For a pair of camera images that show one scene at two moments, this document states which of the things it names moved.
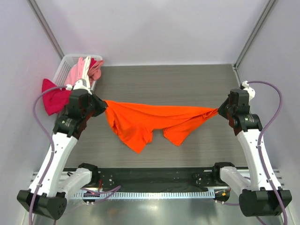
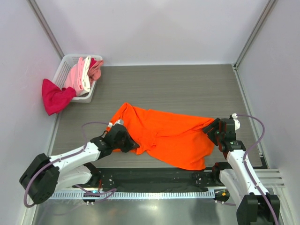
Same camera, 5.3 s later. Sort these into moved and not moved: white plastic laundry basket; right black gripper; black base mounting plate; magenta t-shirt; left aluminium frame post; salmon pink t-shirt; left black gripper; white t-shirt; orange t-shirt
Moved: orange t-shirt; right black gripper; left black gripper
Not moved: salmon pink t-shirt; left aluminium frame post; white plastic laundry basket; white t-shirt; magenta t-shirt; black base mounting plate
